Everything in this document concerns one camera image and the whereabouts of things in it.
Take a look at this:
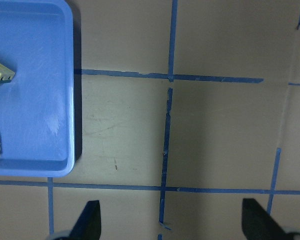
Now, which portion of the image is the blue plastic tray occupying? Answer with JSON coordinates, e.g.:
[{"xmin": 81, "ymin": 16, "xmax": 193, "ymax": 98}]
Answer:
[{"xmin": 0, "ymin": 0, "xmax": 75, "ymax": 177}]

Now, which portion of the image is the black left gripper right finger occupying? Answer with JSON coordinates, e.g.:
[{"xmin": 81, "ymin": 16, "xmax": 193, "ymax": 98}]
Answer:
[{"xmin": 241, "ymin": 198, "xmax": 287, "ymax": 240}]

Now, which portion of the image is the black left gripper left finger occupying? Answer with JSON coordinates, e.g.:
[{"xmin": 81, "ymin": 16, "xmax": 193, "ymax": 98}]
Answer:
[{"xmin": 68, "ymin": 200, "xmax": 101, "ymax": 240}]

